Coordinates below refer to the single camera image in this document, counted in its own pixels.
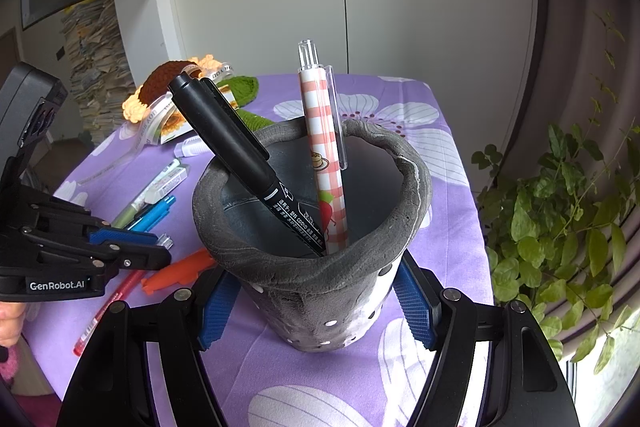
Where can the tall pile of papers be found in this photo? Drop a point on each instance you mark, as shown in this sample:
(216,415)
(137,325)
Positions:
(97,67)

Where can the green potted plant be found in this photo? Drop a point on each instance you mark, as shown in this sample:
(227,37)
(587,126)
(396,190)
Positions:
(550,217)

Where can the person's left hand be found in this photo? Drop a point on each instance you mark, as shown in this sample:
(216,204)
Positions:
(9,322)

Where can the grey pen holder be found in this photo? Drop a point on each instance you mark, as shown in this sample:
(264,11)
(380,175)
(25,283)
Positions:
(310,302)

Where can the window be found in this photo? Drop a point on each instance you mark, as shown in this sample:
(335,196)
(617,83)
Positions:
(615,382)

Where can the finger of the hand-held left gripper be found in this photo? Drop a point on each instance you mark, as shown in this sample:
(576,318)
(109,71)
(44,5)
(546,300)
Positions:
(125,237)
(135,259)

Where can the small brown bottle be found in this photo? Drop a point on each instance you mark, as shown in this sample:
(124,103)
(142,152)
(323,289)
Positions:
(175,274)

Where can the red pen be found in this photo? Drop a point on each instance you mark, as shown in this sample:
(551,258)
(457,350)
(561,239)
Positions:
(107,312)

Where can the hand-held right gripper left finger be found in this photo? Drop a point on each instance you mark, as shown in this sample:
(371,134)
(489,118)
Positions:
(217,312)

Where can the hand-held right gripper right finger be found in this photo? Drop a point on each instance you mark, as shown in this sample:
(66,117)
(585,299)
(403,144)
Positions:
(412,307)

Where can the white printed ribbon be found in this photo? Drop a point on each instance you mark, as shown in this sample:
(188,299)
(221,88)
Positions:
(147,124)

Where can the blue pen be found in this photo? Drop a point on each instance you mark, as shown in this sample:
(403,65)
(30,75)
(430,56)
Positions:
(152,214)

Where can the white correction tape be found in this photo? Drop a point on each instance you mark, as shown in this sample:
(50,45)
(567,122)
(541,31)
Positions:
(190,148)

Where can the purple floral tablecloth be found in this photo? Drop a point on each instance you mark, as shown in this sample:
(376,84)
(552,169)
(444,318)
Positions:
(440,187)

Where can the white cabinet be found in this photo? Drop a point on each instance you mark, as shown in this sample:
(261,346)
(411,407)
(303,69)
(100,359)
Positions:
(425,17)

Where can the sunflower gift card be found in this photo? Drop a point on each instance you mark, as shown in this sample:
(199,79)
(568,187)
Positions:
(172,133)

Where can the black marker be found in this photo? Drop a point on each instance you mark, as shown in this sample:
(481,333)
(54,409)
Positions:
(225,132)

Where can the crochet sunflower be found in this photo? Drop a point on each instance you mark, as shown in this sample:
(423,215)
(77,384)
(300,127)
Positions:
(160,79)

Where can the grey curtain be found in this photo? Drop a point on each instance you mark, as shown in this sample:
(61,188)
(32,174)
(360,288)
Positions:
(570,57)

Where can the small clear bottle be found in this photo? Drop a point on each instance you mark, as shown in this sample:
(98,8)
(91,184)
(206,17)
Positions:
(322,142)

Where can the white and green pen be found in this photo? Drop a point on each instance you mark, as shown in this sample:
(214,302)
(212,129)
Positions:
(150,189)

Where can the white marker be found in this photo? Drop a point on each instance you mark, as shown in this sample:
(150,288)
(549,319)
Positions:
(167,184)

